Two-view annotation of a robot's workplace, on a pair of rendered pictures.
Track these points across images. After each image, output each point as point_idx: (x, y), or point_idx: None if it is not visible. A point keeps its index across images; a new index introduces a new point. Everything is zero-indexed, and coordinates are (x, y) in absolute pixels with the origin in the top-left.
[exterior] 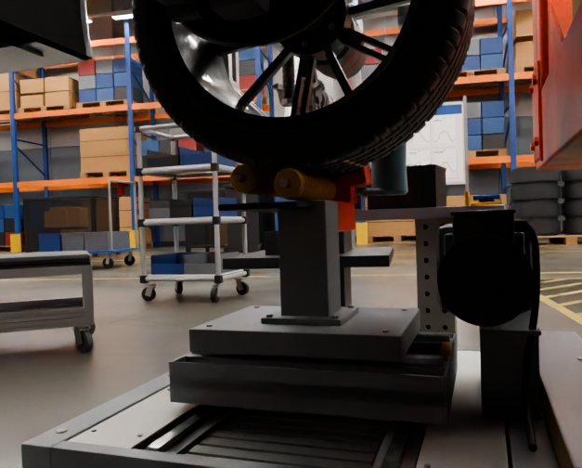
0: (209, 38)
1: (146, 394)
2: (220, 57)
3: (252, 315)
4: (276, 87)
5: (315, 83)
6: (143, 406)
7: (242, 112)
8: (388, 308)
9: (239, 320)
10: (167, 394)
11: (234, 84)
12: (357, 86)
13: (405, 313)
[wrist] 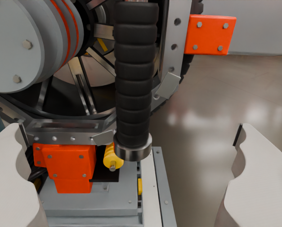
0: (106, 53)
1: (158, 179)
2: (158, 47)
3: (123, 180)
4: (234, 138)
5: (23, 180)
6: (150, 170)
7: (111, 83)
8: (50, 206)
9: (123, 168)
10: (151, 182)
11: (159, 74)
12: (53, 75)
13: (44, 193)
